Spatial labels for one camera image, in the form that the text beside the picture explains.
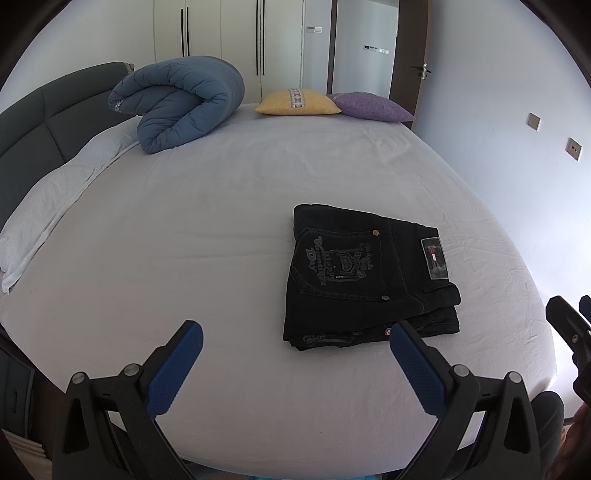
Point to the dark grey padded headboard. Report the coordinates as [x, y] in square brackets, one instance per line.
[32, 124]

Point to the black pants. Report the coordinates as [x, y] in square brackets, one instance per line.
[360, 277]

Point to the blue rolled duvet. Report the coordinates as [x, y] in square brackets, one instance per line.
[180, 104]

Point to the white wardrobe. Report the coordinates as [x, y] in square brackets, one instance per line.
[221, 41]

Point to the person's right hand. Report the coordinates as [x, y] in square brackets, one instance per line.
[575, 434]

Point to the dark bedside table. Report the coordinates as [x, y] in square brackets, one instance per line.
[14, 387]

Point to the brown wooden door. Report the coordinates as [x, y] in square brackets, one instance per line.
[408, 60]

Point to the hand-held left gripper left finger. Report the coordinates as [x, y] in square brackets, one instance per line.
[178, 369]

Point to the bed with white sheet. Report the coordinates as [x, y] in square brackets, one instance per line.
[221, 221]

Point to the yellow pillow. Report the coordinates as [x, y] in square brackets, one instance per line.
[298, 102]

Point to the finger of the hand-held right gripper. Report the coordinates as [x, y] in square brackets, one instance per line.
[565, 321]
[586, 307]

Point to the folded white cloth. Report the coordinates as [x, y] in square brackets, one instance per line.
[23, 454]

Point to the purple pillow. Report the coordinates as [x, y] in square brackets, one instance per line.
[369, 106]

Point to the white bed pillow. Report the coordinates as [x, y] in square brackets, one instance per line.
[41, 212]

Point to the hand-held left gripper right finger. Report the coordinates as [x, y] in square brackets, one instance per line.
[418, 369]

